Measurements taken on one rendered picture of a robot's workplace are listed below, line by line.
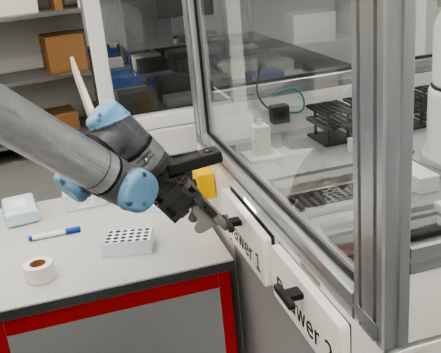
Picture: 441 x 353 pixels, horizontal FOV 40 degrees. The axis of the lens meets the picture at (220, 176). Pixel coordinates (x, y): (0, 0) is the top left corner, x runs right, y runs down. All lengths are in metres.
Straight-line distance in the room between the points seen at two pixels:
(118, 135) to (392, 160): 0.58
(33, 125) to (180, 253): 0.71
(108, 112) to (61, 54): 3.82
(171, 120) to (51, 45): 2.97
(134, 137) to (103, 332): 0.54
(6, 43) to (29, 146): 4.43
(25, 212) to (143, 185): 0.85
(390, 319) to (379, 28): 0.37
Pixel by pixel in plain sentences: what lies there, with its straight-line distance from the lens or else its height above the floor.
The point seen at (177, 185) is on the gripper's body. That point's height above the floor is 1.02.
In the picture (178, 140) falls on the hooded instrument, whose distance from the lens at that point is 2.07.
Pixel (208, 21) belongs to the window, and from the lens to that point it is 1.47.
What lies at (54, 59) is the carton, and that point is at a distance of 4.96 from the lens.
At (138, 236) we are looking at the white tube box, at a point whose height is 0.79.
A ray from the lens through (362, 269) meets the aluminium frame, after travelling 0.85.
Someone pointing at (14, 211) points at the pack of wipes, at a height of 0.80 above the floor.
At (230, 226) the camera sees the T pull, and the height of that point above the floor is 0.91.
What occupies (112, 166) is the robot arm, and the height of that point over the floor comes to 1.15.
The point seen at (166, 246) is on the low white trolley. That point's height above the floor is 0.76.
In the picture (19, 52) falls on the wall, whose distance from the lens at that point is 5.36.
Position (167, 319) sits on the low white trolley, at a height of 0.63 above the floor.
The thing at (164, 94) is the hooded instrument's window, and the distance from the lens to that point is 2.05.
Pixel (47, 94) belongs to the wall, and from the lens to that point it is 5.43.
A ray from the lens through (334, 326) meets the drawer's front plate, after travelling 0.95.
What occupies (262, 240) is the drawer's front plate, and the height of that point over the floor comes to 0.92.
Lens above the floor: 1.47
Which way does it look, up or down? 21 degrees down
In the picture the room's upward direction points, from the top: 5 degrees counter-clockwise
